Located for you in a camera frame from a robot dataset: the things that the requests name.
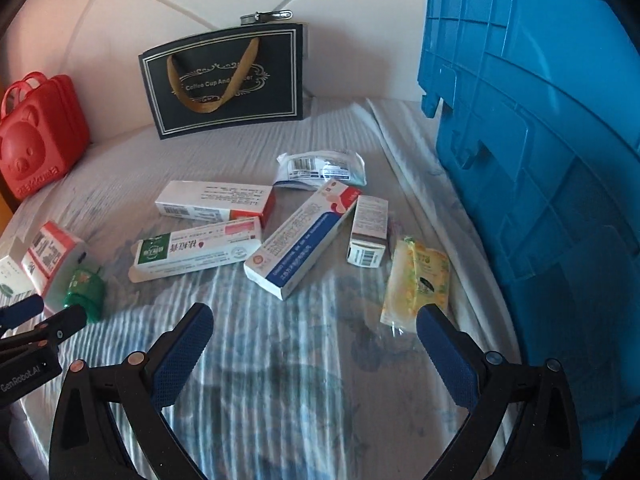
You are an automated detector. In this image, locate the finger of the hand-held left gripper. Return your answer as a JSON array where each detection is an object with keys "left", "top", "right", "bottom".
[
  {"left": 0, "top": 304, "right": 86, "bottom": 356},
  {"left": 0, "top": 294, "right": 46, "bottom": 333}
]

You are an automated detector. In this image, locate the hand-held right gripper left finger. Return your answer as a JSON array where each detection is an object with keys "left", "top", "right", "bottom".
[{"left": 48, "top": 302, "right": 216, "bottom": 480}]

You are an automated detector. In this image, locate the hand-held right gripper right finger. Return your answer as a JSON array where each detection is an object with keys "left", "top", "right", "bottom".
[{"left": 416, "top": 304, "right": 586, "bottom": 480}]

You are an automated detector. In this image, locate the green bottle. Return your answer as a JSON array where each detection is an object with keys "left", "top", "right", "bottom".
[{"left": 62, "top": 266, "right": 107, "bottom": 323}]

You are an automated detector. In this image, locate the yellow sachet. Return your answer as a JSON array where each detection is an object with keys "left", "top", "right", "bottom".
[{"left": 380, "top": 236, "right": 451, "bottom": 333}]

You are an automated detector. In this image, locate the white box green pink label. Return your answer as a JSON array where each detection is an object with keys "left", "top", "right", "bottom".
[{"left": 127, "top": 217, "right": 263, "bottom": 283}]

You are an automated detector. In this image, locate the small white barcode box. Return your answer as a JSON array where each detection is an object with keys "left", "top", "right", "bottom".
[{"left": 346, "top": 195, "right": 390, "bottom": 268}]

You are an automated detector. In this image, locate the long white blue medicine box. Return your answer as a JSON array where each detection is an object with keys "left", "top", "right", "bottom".
[{"left": 243, "top": 179, "right": 364, "bottom": 302}]

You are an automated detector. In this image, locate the blue plastic crate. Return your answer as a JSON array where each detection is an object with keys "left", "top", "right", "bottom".
[{"left": 419, "top": 0, "right": 640, "bottom": 480}]

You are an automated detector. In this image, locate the white green medicine box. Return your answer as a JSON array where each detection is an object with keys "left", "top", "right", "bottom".
[{"left": 0, "top": 237, "right": 36, "bottom": 301}]

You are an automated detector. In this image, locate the striped blue white bed sheet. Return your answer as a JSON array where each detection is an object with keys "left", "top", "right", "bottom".
[{"left": 0, "top": 95, "right": 526, "bottom": 480}]

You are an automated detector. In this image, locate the white medicine box red end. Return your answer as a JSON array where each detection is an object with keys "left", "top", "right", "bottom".
[{"left": 154, "top": 180, "right": 277, "bottom": 225}]

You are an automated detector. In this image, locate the red bear carry case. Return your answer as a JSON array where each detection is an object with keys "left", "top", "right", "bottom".
[{"left": 0, "top": 71, "right": 91, "bottom": 200}]

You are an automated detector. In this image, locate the clear plastic packet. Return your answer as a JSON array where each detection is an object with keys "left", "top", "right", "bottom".
[{"left": 272, "top": 149, "right": 367, "bottom": 192}]

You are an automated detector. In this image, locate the dark gift bag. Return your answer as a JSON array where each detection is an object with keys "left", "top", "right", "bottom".
[{"left": 138, "top": 21, "right": 310, "bottom": 140}]

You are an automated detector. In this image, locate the white padded headboard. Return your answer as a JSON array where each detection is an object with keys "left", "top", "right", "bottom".
[{"left": 0, "top": 0, "right": 436, "bottom": 146}]

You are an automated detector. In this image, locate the metal clip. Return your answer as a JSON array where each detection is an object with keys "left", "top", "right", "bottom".
[{"left": 239, "top": 10, "right": 292, "bottom": 26}]

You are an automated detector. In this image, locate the wooden headboard frame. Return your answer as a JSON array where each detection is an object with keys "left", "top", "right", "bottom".
[{"left": 0, "top": 177, "right": 21, "bottom": 221}]

